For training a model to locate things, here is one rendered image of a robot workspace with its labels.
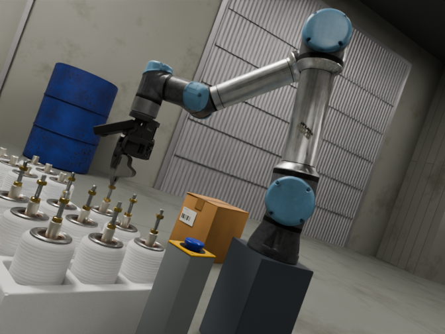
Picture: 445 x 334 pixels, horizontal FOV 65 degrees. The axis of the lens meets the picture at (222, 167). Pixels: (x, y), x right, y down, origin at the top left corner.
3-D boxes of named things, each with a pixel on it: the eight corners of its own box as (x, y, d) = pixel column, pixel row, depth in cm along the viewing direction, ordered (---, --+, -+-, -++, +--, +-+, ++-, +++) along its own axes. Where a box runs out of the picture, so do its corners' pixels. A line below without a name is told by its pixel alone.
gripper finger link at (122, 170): (123, 191, 96) (135, 158, 96) (103, 183, 96) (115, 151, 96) (127, 190, 99) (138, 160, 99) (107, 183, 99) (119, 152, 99)
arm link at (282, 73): (332, 41, 108) (187, 97, 117) (336, 24, 98) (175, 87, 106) (346, 75, 107) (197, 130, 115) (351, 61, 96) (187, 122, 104)
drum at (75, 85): (86, 168, 362) (115, 89, 363) (89, 179, 308) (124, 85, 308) (25, 150, 338) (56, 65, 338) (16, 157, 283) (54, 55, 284)
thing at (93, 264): (106, 321, 79) (134, 245, 79) (86, 340, 70) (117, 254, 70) (67, 305, 80) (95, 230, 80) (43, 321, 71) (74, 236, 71)
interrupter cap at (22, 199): (11, 204, 77) (12, 201, 77) (-15, 192, 79) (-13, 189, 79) (37, 204, 85) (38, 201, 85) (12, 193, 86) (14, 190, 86)
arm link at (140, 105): (131, 93, 96) (140, 100, 104) (125, 109, 96) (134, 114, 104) (157, 103, 96) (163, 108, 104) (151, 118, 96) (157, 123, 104)
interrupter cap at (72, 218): (57, 217, 81) (58, 213, 81) (80, 216, 88) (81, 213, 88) (81, 229, 78) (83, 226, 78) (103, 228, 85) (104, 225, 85)
